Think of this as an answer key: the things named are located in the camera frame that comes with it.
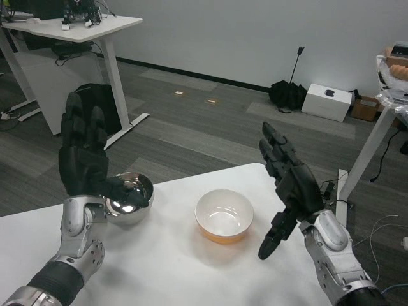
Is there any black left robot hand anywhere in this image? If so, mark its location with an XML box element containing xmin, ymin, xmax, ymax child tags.
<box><xmin>58</xmin><ymin>91</ymin><xmax>150</xmax><ymax>207</ymax></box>

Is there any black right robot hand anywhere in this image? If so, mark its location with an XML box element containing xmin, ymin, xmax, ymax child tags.
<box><xmin>257</xmin><ymin>122</ymin><xmax>326</xmax><ymax>261</ymax></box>

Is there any white and orange plastic bowl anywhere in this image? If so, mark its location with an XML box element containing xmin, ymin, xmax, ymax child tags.
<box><xmin>194</xmin><ymin>189</ymin><xmax>255</xmax><ymax>245</ymax></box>

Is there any shiny steel bowl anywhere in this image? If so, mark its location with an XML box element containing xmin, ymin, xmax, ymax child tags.
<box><xmin>103</xmin><ymin>171</ymin><xmax>156</xmax><ymax>226</ymax></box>

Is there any black power adapter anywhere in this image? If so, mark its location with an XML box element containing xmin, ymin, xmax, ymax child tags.
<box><xmin>320</xmin><ymin>181</ymin><xmax>335</xmax><ymax>200</ymax></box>

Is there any cluttered white desk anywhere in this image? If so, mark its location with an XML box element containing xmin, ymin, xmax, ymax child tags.
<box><xmin>334</xmin><ymin>55</ymin><xmax>408</xmax><ymax>230</ymax></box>

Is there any white carton with black print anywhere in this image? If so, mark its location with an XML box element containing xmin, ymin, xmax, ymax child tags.
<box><xmin>301</xmin><ymin>83</ymin><xmax>356</xmax><ymax>122</ymax></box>

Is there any black folded umbrella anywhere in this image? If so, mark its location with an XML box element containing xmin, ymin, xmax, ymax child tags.
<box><xmin>268</xmin><ymin>46</ymin><xmax>309</xmax><ymax>113</ymax></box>

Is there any small open cardboard box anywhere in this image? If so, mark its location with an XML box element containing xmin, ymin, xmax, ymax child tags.
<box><xmin>350</xmin><ymin>97</ymin><xmax>381</xmax><ymax>122</ymax></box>

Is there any clear crumpled plastic bag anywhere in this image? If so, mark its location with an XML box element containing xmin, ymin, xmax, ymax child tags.
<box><xmin>375</xmin><ymin>55</ymin><xmax>408</xmax><ymax>112</ymax></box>

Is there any white desk with angled leg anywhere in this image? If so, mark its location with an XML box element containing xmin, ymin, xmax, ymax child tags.
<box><xmin>0</xmin><ymin>14</ymin><xmax>150</xmax><ymax>150</ymax></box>

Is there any orange ribbed object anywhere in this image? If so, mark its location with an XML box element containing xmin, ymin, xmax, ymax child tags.
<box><xmin>390</xmin><ymin>64</ymin><xmax>408</xmax><ymax>80</ymax></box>

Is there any white floor cable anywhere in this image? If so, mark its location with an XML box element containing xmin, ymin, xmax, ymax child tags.
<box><xmin>352</xmin><ymin>214</ymin><xmax>399</xmax><ymax>246</ymax></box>

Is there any black hanging cable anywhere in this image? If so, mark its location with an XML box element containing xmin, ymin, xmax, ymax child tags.
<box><xmin>369</xmin><ymin>129</ymin><xmax>401</xmax><ymax>183</ymax></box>

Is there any blue floor cable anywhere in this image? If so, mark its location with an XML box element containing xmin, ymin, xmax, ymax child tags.
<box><xmin>381</xmin><ymin>282</ymin><xmax>408</xmax><ymax>295</ymax></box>

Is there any small wired robot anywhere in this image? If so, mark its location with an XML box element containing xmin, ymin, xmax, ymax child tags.
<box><xmin>60</xmin><ymin>0</ymin><xmax>103</xmax><ymax>31</ymax></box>

